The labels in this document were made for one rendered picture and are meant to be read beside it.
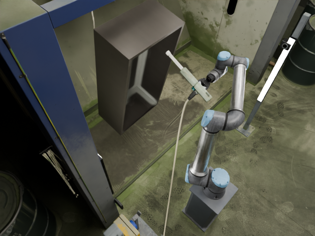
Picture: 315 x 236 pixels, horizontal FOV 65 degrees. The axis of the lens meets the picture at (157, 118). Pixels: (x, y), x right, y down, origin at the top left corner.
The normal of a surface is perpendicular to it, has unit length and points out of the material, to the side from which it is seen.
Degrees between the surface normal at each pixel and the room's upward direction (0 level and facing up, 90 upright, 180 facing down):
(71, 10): 90
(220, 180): 5
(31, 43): 90
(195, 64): 0
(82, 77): 57
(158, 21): 12
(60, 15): 90
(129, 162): 0
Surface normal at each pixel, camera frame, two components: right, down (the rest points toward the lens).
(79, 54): 0.62, 0.15
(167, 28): 0.18, -0.48
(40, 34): 0.72, 0.57
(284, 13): -0.69, 0.57
